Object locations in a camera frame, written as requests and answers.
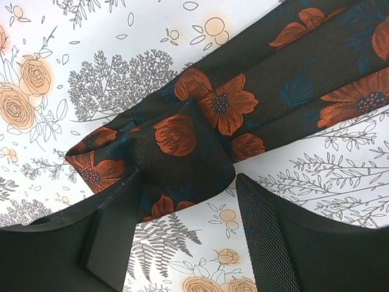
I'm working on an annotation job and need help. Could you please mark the floral patterned table mat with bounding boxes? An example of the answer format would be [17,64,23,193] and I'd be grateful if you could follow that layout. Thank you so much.
[1,1,388,291]

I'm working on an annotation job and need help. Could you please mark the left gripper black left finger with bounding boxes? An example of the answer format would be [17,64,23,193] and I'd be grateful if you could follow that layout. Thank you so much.
[1,172,142,291]

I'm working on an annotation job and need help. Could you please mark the black tie orange flowers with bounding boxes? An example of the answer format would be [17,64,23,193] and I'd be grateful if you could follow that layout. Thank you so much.
[66,1,388,222]

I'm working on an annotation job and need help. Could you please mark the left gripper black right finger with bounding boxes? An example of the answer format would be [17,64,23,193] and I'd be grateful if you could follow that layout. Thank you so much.
[236,174,388,291]

